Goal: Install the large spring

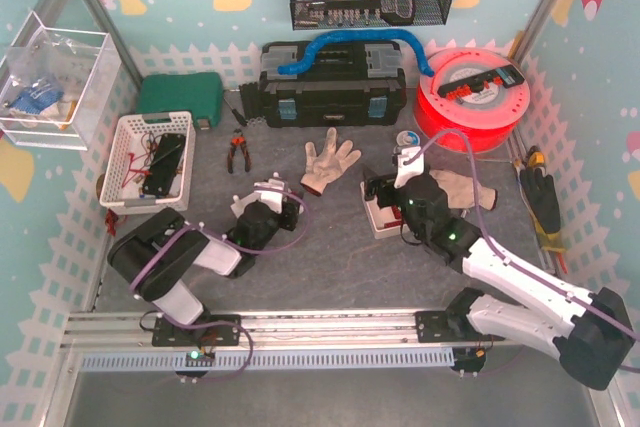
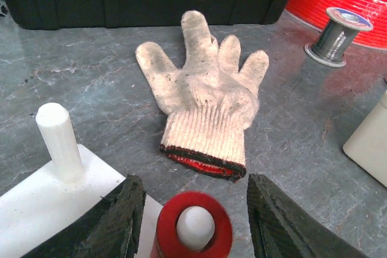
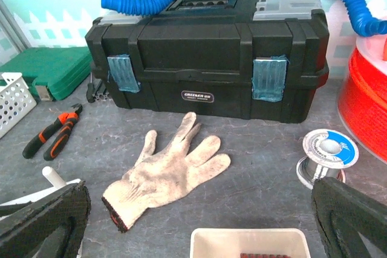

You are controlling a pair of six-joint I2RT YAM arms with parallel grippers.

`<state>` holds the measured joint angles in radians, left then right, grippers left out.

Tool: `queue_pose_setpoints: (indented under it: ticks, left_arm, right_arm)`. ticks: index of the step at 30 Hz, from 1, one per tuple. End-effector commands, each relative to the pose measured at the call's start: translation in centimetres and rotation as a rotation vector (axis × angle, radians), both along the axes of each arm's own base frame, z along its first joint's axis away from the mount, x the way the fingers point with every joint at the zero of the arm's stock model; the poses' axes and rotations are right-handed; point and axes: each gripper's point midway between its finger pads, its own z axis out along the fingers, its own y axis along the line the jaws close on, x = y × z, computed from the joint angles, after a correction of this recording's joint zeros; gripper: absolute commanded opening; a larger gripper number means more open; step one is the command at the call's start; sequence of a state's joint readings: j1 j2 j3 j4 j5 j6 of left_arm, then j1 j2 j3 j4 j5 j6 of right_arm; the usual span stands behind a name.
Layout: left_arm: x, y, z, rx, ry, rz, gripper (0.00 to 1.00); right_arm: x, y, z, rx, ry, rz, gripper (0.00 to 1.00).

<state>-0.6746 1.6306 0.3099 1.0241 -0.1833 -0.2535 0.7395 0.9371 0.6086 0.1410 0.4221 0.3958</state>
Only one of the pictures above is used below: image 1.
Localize white knit glove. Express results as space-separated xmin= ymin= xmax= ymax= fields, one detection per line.
xmin=430 ymin=169 xmax=497 ymax=211
xmin=300 ymin=127 xmax=362 ymax=196

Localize white peg board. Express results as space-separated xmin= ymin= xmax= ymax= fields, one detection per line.
xmin=230 ymin=172 xmax=292 ymax=218

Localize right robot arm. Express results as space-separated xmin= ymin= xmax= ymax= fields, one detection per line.
xmin=362 ymin=168 xmax=638 ymax=391

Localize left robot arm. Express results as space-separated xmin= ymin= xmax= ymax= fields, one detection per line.
xmin=107 ymin=188 xmax=307 ymax=346

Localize white spring tray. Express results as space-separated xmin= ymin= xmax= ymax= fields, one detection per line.
xmin=360 ymin=182 xmax=403 ymax=240

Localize orange black pliers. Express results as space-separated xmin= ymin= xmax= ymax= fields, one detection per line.
xmin=224 ymin=129 xmax=255 ymax=176

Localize black battery holder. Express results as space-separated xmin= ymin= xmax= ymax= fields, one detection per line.
xmin=142 ymin=133 xmax=186 ymax=198

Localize black screwdriver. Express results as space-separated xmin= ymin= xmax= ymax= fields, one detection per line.
xmin=223 ymin=95 xmax=248 ymax=127

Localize red filament spool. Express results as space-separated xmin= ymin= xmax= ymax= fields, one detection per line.
xmin=413 ymin=47 xmax=531 ymax=153

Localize black rubber glove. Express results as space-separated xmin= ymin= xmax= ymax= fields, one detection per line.
xmin=519 ymin=167 xmax=561 ymax=234

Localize black tool box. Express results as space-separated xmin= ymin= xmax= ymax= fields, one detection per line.
xmin=257 ymin=41 xmax=407 ymax=128

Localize green plastic case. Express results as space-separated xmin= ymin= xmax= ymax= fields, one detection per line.
xmin=135 ymin=71 xmax=224 ymax=129

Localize white perforated basket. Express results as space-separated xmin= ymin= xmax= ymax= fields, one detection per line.
xmin=99 ymin=111 xmax=196 ymax=215

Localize black power strip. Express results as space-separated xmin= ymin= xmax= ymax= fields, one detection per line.
xmin=437 ymin=64 xmax=525 ymax=100

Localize clear acrylic box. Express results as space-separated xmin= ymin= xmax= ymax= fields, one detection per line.
xmin=1 ymin=13 xmax=121 ymax=151

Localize blue white gloves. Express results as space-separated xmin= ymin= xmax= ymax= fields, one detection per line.
xmin=10 ymin=80 xmax=64 ymax=116

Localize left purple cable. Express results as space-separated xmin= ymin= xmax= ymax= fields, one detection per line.
xmin=128 ymin=189 xmax=309 ymax=298

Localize purple cable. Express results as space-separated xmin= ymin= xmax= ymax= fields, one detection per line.
xmin=409 ymin=129 xmax=640 ymax=374
xmin=128 ymin=189 xmax=309 ymax=298

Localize solder wire spool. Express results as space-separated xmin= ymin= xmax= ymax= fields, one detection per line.
xmin=394 ymin=130 xmax=421 ymax=155

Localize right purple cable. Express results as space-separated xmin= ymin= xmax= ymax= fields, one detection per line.
xmin=409 ymin=129 xmax=640 ymax=374

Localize grey slotted cable duct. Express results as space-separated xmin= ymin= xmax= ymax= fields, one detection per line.
xmin=81 ymin=347 xmax=455 ymax=373

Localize blue corrugated hose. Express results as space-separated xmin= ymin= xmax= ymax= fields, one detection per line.
xmin=277 ymin=29 xmax=435 ymax=78

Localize aluminium rail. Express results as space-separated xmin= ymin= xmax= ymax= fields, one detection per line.
xmin=62 ymin=310 xmax=506 ymax=348

